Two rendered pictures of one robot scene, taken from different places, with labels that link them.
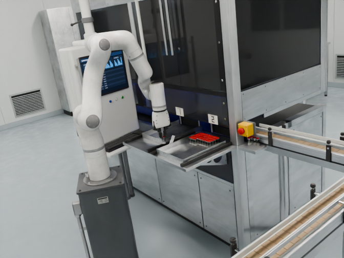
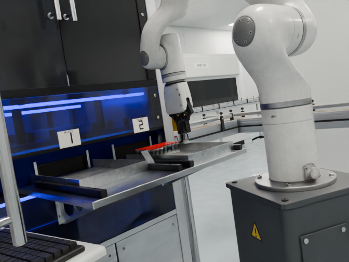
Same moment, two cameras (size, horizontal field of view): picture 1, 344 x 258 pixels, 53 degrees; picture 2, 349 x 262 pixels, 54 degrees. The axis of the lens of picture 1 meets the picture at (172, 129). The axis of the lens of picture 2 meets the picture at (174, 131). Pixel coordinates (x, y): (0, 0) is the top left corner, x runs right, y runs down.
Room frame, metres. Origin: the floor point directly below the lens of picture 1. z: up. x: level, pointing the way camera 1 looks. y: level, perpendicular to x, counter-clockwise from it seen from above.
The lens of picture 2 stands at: (2.22, 1.21, 1.09)
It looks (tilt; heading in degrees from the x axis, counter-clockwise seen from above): 5 degrees down; 260
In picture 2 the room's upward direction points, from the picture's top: 8 degrees counter-clockwise
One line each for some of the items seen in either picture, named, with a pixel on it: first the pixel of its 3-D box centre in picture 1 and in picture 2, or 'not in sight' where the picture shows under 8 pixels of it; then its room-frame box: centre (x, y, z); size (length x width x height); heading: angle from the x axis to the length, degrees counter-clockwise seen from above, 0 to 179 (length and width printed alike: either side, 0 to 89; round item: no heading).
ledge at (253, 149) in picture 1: (254, 146); not in sight; (1.93, -0.48, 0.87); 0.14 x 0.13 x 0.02; 125
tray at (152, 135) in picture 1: (172, 131); (88, 172); (2.33, 0.00, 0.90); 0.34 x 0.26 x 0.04; 125
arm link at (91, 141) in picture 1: (87, 126); (271, 57); (1.83, 0.46, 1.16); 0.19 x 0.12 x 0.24; 26
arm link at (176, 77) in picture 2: (159, 107); (173, 78); (1.99, 0.06, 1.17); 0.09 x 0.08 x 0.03; 118
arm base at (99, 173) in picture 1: (97, 163); (290, 143); (1.80, 0.44, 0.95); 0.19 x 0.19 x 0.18
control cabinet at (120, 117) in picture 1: (101, 90); not in sight; (2.67, 0.50, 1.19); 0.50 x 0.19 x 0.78; 134
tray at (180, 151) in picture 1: (191, 147); (178, 152); (1.99, -0.10, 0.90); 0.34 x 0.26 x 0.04; 125
